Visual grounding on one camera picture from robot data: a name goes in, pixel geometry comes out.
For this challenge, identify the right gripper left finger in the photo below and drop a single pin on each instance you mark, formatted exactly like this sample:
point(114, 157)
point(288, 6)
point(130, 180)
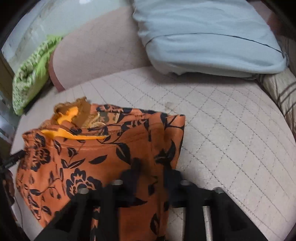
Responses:
point(94, 214)

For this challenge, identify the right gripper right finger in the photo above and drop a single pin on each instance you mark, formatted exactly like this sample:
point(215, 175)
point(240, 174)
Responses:
point(208, 214)

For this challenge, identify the orange black floral blouse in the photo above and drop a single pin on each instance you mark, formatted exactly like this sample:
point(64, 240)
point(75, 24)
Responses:
point(89, 146)

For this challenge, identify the person's left hand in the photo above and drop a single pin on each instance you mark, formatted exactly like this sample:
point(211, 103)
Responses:
point(9, 186)

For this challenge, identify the wooden door with glass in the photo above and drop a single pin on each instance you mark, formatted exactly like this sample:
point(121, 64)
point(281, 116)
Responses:
point(9, 120)

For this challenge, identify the pink quilted mattress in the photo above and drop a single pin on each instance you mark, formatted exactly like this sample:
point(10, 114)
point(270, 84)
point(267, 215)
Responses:
point(235, 137)

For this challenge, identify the green patterned folded blanket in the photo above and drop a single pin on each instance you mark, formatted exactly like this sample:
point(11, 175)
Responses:
point(32, 74)

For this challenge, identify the striped floral beige cushion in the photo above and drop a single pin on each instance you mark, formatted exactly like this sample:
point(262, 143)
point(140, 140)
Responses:
point(281, 86)

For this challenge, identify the pink brown bolster pillow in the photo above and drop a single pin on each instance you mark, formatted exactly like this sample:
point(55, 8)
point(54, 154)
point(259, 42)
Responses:
point(103, 46)

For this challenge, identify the light blue pillow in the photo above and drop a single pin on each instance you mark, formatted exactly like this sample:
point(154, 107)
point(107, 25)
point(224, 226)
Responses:
point(226, 38)

